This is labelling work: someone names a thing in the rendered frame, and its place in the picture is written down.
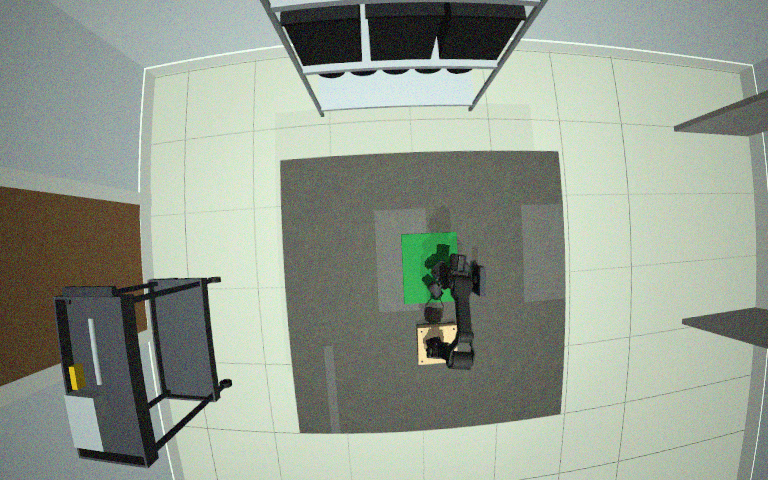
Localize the green circuit board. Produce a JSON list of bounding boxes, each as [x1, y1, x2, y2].
[[401, 232, 458, 304]]

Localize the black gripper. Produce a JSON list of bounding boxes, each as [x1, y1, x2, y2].
[[428, 263, 471, 298]]

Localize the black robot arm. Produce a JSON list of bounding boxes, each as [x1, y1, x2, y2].
[[426, 254, 476, 370]]

